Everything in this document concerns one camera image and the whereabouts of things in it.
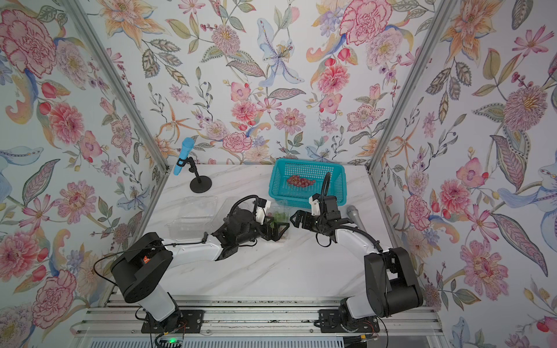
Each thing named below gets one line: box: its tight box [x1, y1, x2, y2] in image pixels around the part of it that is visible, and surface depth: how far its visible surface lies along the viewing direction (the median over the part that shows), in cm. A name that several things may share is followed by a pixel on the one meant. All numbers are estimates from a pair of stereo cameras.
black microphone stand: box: [176, 156, 213, 194], surface depth 115 cm
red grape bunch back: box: [287, 175, 317, 188], surface depth 114 cm
